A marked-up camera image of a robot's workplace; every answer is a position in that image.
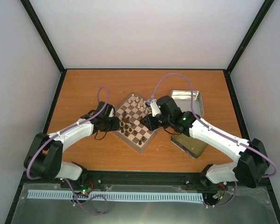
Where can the green circuit board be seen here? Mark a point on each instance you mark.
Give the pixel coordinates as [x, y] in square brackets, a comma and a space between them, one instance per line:
[87, 188]

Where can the black enclosure frame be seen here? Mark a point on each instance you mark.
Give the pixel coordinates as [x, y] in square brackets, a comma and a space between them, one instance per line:
[266, 5]

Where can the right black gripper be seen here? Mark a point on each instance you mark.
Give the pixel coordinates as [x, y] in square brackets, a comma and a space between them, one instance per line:
[150, 125]

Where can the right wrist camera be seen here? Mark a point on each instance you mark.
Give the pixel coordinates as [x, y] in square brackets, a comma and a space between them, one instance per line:
[152, 104]

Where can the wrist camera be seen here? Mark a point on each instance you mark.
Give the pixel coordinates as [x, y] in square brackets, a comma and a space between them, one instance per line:
[152, 104]
[112, 112]

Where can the light blue cable duct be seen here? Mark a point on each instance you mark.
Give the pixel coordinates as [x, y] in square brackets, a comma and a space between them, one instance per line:
[118, 196]

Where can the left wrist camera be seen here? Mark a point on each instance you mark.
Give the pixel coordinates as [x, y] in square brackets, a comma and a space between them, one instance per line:
[112, 112]

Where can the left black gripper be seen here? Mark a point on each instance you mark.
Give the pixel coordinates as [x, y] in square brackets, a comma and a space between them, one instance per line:
[116, 125]

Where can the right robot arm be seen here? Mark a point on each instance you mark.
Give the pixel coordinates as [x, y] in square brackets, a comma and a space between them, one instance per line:
[249, 159]

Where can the wooden chessboard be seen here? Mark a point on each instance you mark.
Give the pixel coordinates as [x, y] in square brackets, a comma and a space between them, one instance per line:
[136, 113]

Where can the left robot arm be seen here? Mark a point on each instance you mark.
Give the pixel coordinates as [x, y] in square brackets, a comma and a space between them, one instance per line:
[44, 158]

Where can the silver open tin box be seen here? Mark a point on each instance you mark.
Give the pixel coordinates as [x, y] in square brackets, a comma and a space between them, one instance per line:
[183, 100]

